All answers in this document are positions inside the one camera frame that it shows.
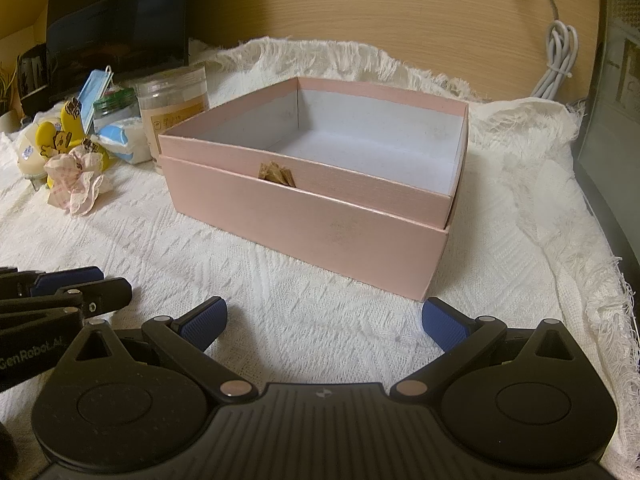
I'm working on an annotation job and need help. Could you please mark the pink cardboard gift box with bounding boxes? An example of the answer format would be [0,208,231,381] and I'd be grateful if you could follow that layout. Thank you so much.
[160,77,469,300]

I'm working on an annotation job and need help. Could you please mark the black monitor screen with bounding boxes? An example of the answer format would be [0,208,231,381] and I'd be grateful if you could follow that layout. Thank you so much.
[46,0,189,102]

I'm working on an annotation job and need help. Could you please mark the blue white tissue packet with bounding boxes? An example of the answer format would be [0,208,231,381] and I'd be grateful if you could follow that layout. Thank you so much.
[96,117,152,165]

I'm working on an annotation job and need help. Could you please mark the white coiled power cable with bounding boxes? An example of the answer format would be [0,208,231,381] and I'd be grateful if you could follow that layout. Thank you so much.
[519,0,582,99]

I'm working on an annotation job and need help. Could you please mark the glass jar green lid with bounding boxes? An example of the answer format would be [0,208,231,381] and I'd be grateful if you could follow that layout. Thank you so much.
[93,88,140,133]

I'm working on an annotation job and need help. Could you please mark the clear jar beige lid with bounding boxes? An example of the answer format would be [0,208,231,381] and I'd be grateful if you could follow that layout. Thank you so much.
[136,64,209,172]

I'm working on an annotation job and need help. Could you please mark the pink white fabric scrunchie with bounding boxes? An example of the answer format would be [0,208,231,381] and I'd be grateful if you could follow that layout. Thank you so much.
[44,145,110,216]

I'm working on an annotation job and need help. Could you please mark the blue surgical face mask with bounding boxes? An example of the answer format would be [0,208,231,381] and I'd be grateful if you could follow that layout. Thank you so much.
[78,65,113,134]

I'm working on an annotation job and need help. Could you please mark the yellow plush toy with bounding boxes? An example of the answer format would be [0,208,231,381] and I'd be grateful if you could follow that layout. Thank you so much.
[35,98,113,195]

